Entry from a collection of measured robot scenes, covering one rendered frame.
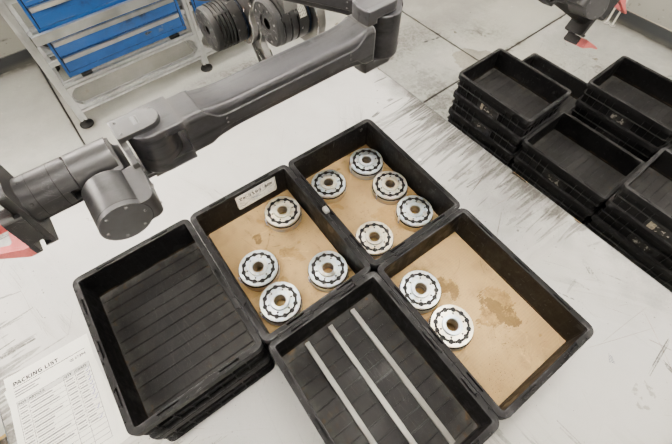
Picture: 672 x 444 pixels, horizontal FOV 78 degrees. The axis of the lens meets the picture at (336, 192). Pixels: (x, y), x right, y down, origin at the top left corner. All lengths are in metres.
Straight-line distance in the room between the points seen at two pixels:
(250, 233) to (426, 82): 1.96
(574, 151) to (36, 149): 2.92
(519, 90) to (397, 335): 1.46
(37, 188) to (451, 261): 0.93
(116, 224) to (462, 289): 0.85
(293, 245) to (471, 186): 0.65
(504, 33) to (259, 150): 2.36
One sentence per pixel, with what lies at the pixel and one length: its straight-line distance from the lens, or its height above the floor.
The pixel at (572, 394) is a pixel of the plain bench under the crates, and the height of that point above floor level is 0.70.
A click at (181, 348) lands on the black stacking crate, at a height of 0.83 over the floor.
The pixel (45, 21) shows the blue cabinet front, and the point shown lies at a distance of 2.65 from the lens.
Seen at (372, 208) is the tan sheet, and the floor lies 0.83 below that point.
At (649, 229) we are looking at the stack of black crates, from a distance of 1.93.
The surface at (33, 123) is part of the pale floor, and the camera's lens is 3.20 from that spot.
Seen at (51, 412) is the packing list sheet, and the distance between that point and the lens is 1.36.
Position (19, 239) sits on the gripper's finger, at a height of 1.44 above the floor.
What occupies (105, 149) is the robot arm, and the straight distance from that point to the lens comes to 0.55.
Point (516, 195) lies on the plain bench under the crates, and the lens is 1.49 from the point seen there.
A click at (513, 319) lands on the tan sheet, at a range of 1.14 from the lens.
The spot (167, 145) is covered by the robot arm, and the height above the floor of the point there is 1.46.
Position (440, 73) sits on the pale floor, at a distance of 2.96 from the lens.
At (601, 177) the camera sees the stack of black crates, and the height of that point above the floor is 0.38.
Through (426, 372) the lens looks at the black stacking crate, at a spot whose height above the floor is 0.83.
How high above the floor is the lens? 1.84
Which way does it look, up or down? 56 degrees down
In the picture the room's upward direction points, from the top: 1 degrees counter-clockwise
